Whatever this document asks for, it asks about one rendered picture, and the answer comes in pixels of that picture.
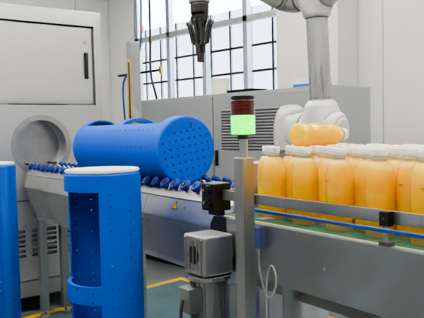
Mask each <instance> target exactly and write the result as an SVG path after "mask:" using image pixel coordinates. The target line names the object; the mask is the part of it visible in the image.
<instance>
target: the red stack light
mask: <svg viewBox="0 0 424 318"><path fill-rule="evenodd" d="M230 104H231V105H230V106H231V107H230V109H231V110H230V111H231V112H230V113H231V114H230V115H255V100H231V101H230Z"/></svg>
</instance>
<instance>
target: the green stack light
mask: <svg viewBox="0 0 424 318"><path fill-rule="evenodd" d="M230 118H231V134H255V133H256V130H255V126H256V125H255V124H256V123H255V115H231V116H230Z"/></svg>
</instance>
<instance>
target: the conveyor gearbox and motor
mask: <svg viewBox="0 0 424 318"><path fill-rule="evenodd" d="M232 258H233V246H232V234H231V233H225V232H220V231H217V230H202V231H198V232H189V233H185V234H184V261H185V268H184V269H185V271H187V272H186V274H185V275H186V278H187V279H188V280H190V284H188V285H182V286H179V310H180V311H179V318H182V312H184V313H186V314H189V315H191V318H228V279H230V278H231V277H232V271H233V259H232Z"/></svg>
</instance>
